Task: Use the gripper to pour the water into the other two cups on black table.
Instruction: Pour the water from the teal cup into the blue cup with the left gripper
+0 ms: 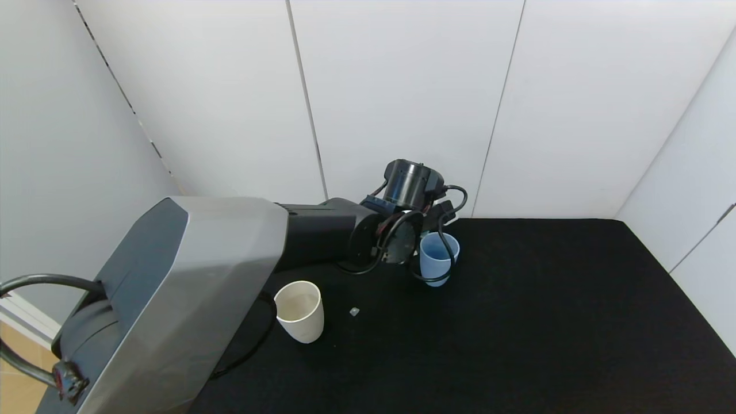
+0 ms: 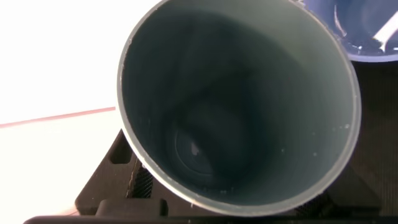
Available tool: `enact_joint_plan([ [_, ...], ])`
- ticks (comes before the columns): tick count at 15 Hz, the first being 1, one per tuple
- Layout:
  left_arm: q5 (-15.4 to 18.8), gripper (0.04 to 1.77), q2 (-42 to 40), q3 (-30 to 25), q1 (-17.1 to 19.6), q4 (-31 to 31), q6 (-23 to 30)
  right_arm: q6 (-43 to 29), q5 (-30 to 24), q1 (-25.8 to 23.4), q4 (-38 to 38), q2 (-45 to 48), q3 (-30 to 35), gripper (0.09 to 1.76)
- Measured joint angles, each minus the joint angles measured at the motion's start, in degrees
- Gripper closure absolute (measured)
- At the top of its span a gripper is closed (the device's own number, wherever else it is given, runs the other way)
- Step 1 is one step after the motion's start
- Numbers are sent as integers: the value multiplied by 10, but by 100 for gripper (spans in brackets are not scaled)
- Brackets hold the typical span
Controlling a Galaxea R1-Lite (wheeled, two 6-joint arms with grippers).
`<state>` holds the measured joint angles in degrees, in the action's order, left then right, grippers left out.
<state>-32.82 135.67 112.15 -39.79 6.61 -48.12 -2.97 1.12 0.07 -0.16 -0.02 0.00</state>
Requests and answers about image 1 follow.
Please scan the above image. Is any light blue plastic cup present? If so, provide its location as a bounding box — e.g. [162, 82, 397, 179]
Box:
[419, 232, 461, 288]

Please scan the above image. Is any cream plastic cup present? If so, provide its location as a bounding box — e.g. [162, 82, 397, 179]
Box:
[274, 281, 325, 344]

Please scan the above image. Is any white baseboard strip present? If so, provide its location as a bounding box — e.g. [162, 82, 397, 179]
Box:
[0, 289, 63, 348]

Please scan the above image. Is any black red wrist cable bundle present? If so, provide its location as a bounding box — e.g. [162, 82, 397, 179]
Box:
[336, 210, 426, 275]

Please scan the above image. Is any thin black camera cable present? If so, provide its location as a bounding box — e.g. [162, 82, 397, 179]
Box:
[407, 184, 468, 283]

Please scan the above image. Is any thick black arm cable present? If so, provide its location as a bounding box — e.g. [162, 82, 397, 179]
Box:
[0, 274, 107, 403]

